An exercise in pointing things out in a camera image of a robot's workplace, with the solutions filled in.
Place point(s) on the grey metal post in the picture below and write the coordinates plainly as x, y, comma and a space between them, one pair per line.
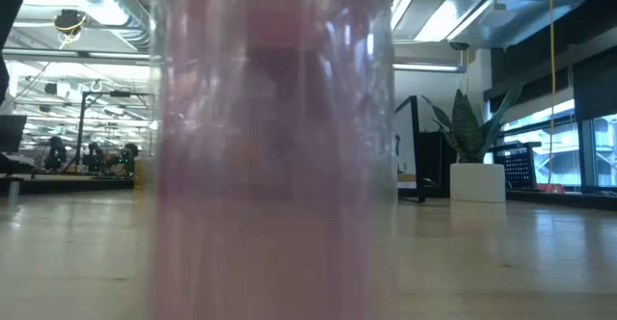
14, 192

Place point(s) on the distant black robot equipment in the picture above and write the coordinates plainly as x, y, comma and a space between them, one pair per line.
58, 153

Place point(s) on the green plant in white pot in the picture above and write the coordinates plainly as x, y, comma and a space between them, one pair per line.
477, 182

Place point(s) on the distant black gantry frame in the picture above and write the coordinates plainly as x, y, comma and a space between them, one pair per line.
81, 132

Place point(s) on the small red object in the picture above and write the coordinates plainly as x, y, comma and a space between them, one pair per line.
549, 188

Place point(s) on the silver ribbed ceiling duct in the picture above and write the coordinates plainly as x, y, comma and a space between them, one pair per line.
137, 38

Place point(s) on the grey rectangular ceiling duct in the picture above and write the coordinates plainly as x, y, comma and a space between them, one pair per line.
434, 2

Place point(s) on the black perforated metal panel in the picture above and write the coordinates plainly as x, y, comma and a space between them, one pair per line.
518, 170

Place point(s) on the black monitor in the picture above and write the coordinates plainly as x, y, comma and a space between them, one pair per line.
12, 134

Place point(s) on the black dome ceiling camera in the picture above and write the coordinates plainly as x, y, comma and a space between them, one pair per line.
459, 45

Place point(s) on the black cabinet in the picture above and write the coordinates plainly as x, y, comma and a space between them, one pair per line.
434, 166

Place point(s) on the black aluminium table frame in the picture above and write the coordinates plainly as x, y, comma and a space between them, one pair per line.
554, 199

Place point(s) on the black window blind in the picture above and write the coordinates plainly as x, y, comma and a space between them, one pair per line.
595, 93

